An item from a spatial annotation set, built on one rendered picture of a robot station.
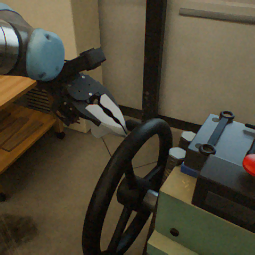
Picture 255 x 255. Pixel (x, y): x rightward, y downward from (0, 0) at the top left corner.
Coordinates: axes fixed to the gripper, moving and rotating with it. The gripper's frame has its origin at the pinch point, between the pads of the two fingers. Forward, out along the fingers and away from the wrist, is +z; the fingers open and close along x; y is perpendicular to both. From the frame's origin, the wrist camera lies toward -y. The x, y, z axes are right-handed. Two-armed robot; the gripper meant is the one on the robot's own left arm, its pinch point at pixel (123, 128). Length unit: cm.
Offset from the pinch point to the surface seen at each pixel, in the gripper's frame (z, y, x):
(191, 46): -10, 35, -113
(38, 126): -45, 106, -49
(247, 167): 13.0, -22.1, 12.2
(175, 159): 8.5, -13.4, 9.7
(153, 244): 14.6, -5.2, 16.1
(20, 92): -54, 74, -37
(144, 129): 3.0, -8.4, 4.5
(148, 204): 12.5, 1.6, 7.3
